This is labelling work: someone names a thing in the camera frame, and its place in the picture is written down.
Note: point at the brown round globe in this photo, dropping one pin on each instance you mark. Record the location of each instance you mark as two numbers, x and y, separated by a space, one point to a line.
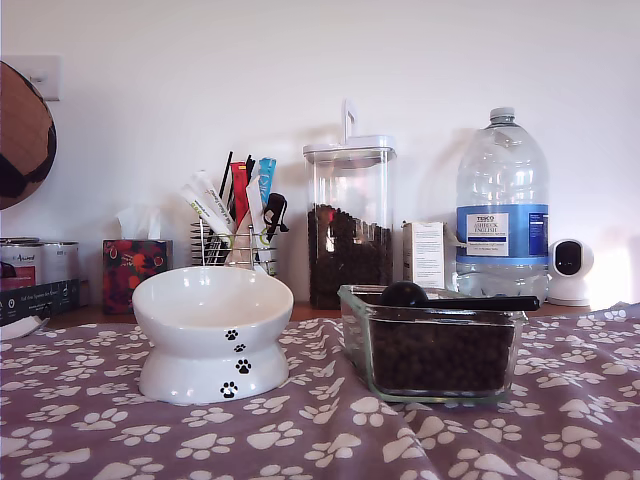
25 140

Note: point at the white sachet black print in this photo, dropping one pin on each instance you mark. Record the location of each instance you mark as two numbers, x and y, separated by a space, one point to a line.
210 192

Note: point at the red stick sachet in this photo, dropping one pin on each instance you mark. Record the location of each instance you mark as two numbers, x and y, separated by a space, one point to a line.
241 195

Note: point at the white sachet green print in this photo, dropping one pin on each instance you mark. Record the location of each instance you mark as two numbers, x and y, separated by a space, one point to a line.
200 205

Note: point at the black plastic measuring scoop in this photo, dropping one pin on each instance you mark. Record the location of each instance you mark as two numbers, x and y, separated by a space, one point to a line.
405 295

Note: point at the tin can pink label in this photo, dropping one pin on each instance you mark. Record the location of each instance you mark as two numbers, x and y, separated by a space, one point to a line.
20 260

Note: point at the purple paw-print cloth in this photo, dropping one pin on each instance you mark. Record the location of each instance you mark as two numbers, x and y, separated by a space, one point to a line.
300 440

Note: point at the white wall switch plate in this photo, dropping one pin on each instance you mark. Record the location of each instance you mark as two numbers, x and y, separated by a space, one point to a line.
50 75

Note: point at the dry brown cat kibble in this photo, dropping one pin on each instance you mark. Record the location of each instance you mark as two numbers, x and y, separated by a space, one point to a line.
440 360

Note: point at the blue stick sachet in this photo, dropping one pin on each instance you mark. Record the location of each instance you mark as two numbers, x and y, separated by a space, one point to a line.
267 175

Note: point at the floral tissue box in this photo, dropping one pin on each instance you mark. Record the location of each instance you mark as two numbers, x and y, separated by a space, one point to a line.
135 270

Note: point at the white flat dish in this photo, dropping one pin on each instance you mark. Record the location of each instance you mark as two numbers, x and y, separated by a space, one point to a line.
20 327

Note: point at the tin can white label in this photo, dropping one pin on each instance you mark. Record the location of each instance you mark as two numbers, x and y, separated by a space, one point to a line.
60 260

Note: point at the clear rectangular glass dish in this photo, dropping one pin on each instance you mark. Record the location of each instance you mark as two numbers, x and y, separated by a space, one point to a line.
355 320

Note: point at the large water bottle blue label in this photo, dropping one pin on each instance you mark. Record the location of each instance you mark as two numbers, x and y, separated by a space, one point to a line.
500 175

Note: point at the white ceramic paw-print cat bowl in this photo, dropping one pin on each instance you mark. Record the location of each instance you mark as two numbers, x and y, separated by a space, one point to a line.
210 320

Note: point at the thin black stick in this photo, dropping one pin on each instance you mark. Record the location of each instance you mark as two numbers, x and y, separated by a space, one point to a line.
226 172

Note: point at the small white carton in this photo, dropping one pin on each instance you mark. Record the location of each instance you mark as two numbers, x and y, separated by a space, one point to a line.
425 250

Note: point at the dark green cardboard box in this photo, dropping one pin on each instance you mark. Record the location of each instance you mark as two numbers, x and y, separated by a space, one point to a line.
40 300

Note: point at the small white round camera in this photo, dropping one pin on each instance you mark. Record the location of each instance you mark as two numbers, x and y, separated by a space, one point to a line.
570 290

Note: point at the clear kibble jar white lid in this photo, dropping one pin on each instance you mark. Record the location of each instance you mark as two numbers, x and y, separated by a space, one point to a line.
350 175

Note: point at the plain white stick sachet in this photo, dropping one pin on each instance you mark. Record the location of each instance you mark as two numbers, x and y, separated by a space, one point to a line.
255 210

